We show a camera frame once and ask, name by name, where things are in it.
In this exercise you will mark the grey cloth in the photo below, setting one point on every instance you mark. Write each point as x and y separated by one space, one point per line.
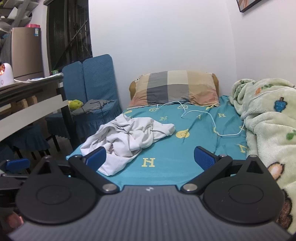
92 106

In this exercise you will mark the dark dining table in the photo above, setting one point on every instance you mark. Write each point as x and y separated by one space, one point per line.
27 109

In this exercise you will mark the brown pillow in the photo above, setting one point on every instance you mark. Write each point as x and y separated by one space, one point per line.
132 89

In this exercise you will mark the papers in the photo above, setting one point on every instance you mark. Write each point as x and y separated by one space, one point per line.
39 78

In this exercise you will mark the beige refrigerator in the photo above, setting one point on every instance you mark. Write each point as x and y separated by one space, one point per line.
26 53

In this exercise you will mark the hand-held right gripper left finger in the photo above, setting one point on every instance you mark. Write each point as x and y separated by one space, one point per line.
97 158

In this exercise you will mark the white shirt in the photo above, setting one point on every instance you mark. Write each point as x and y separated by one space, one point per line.
134 132

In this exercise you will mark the green plush toy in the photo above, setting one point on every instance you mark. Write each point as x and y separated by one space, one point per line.
75 104

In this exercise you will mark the white round humidifier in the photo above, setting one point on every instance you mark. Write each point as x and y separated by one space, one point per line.
5 74

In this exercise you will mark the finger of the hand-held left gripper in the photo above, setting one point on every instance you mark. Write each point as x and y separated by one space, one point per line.
18 164

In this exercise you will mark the bed with teal printed sheet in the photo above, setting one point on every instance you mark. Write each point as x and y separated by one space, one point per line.
175 157

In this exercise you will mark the dark window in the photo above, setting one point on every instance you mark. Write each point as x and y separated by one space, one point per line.
67 32

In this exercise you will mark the checkered pillow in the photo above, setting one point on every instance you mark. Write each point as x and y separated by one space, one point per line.
175 87

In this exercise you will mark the pale green fleece blanket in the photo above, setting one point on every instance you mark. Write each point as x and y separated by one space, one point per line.
270 129

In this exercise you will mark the framed wall picture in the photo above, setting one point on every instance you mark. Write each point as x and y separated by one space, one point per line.
246 5

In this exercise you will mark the pink lidded container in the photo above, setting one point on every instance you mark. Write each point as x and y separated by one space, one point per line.
33 25

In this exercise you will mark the blue covered chair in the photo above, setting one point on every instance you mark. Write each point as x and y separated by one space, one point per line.
99 78
30 139
72 81

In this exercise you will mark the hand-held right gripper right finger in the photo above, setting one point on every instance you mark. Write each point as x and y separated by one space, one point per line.
204 159

